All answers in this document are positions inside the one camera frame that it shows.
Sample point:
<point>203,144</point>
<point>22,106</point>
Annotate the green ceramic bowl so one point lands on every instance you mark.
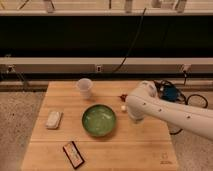
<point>99,120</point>

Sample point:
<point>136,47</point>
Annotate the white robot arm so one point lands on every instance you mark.
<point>143,100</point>

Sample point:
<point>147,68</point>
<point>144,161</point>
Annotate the dark red chili pepper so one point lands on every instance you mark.
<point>123,97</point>

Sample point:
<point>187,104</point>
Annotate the white soap bar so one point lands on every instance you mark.
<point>53,120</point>

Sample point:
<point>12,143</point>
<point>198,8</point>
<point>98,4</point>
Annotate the small dark card box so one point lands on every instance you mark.
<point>73,154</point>

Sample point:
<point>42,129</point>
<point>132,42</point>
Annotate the white wall outlet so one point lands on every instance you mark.
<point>98,69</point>

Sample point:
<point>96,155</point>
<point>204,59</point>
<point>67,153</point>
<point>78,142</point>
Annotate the blue device with cables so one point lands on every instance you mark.
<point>169,92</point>

